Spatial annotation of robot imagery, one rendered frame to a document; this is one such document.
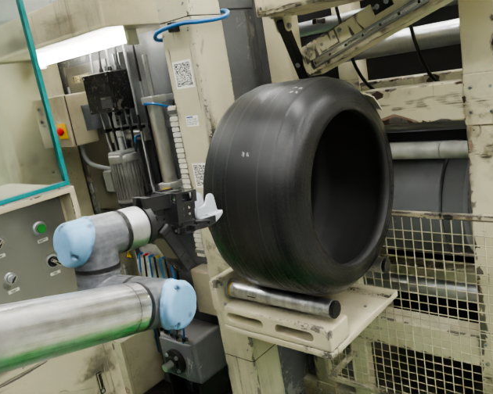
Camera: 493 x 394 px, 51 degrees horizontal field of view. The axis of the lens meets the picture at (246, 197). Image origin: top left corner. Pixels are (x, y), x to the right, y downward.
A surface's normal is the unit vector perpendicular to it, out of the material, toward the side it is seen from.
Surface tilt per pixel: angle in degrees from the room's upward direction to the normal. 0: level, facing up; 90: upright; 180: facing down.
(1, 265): 90
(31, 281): 90
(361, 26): 90
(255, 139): 52
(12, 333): 73
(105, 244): 89
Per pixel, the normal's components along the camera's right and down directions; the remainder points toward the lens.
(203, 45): 0.75, 0.03
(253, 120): -0.55, -0.51
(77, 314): 0.77, -0.44
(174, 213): -0.65, 0.17
